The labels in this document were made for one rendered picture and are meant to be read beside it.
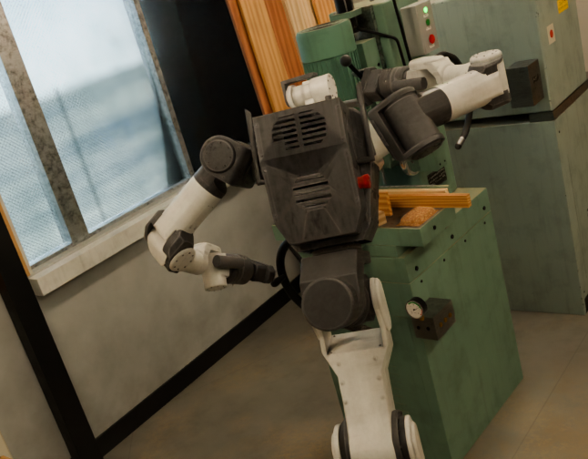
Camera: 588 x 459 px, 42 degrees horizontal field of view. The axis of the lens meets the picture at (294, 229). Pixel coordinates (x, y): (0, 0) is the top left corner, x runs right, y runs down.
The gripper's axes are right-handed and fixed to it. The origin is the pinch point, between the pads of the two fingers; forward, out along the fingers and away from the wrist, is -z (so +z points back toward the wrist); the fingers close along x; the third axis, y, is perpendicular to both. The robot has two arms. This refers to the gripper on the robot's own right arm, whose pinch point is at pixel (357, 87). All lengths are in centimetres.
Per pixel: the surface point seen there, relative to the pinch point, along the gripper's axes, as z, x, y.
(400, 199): 0.3, 19.8, 34.7
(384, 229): 3.4, 33.7, 27.2
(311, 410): -65, 82, 103
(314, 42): -11.6, -10.2, -11.4
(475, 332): 8, 46, 88
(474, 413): 8, 71, 100
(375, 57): -7.0, -19.7, 11.7
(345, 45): -5.4, -12.6, -4.6
